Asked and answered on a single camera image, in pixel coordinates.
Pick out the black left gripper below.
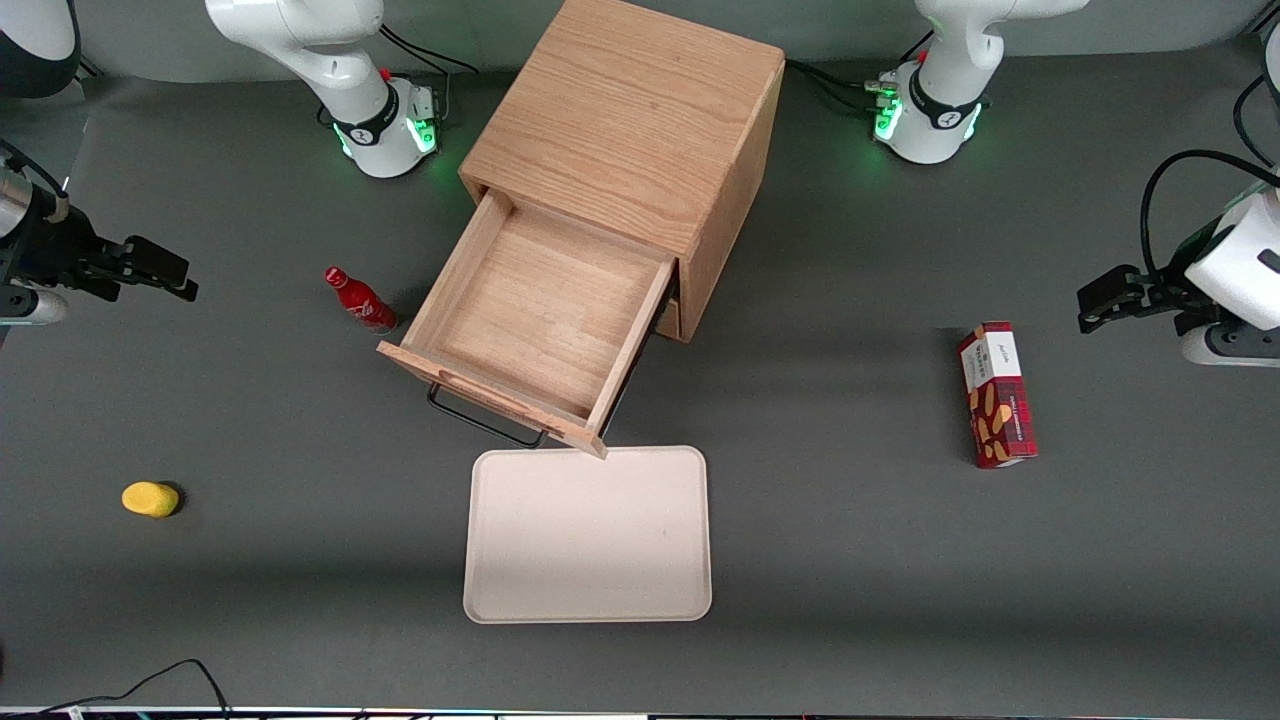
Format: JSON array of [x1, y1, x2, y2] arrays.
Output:
[[1077, 265, 1221, 337]]

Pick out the wooden drawer with slot grip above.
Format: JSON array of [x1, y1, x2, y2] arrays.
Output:
[[377, 188, 677, 460]]

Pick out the thin black table-edge cable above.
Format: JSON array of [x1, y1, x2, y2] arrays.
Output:
[[35, 658, 233, 720]]

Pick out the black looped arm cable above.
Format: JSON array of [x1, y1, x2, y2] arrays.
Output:
[[1232, 75, 1280, 167]]

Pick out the red plaid shortbread box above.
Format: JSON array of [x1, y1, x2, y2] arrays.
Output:
[[956, 320, 1039, 470]]

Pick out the yellow lemon toy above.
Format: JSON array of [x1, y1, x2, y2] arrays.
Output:
[[121, 481, 182, 519]]

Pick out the beige plastic tray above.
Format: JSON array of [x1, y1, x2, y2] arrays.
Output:
[[463, 445, 713, 625]]

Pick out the black right base cable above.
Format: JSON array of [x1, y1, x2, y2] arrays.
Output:
[[378, 22, 481, 77]]

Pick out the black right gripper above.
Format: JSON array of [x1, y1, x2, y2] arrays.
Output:
[[0, 188, 198, 303]]

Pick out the black left base cable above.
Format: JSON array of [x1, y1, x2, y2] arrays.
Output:
[[785, 58, 886, 97], [800, 70, 893, 114]]

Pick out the red cola bottle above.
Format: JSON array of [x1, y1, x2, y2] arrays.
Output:
[[324, 265, 399, 334]]

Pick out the black base cable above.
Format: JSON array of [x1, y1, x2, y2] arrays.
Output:
[[378, 22, 481, 77], [785, 58, 886, 97], [800, 70, 893, 114]]

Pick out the oak wooden drawer cabinet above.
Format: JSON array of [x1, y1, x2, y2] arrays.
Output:
[[458, 0, 786, 344]]

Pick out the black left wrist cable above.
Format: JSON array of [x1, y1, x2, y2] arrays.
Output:
[[1140, 150, 1280, 281]]

